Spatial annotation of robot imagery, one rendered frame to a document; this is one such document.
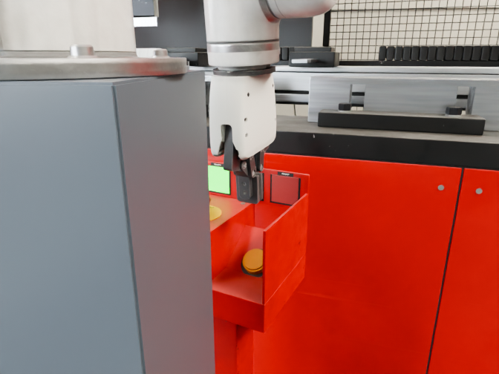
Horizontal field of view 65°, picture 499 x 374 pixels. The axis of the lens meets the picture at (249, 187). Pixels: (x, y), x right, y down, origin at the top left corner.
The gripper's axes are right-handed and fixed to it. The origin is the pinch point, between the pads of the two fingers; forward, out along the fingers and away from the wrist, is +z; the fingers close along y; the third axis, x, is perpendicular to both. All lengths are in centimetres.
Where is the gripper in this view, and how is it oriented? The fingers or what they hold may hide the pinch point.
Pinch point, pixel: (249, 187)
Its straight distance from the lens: 52.8
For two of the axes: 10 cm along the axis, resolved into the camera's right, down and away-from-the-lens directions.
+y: -4.6, 3.6, -8.1
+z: 0.4, 9.2, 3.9
